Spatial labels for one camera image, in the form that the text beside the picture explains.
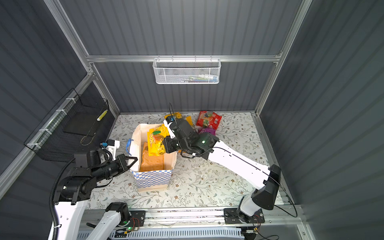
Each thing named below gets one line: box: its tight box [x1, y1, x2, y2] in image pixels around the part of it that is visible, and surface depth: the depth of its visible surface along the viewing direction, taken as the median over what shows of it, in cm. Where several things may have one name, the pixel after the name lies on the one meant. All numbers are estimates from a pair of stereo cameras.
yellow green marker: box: [96, 109, 108, 121], surface depth 83 cm
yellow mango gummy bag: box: [147, 124, 170, 157], surface depth 70 cm
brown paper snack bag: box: [140, 141, 165, 172], surface depth 87 cm
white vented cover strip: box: [110, 228, 243, 240], surface depth 72 cm
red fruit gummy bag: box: [196, 110, 222, 130], surface depth 113 cm
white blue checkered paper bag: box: [129, 123, 177, 192], surface depth 70 cm
